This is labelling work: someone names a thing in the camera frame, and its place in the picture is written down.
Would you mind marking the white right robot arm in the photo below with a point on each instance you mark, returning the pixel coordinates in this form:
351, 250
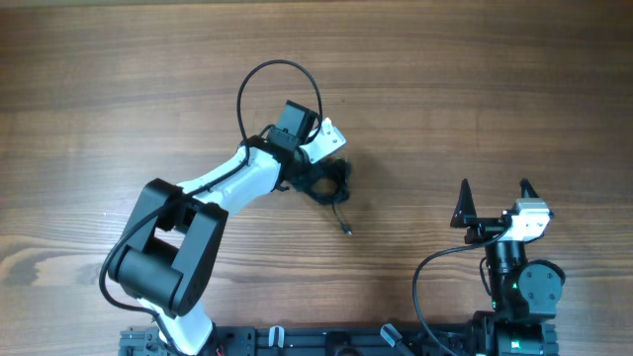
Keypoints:
524, 293

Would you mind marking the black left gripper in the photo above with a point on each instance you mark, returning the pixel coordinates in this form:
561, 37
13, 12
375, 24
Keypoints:
296, 179

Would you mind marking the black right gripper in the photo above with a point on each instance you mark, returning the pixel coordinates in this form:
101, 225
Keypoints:
493, 226

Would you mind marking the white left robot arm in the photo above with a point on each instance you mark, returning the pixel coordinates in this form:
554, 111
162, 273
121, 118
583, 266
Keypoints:
167, 252

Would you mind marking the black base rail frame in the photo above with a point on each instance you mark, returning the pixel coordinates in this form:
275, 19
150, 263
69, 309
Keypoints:
461, 339

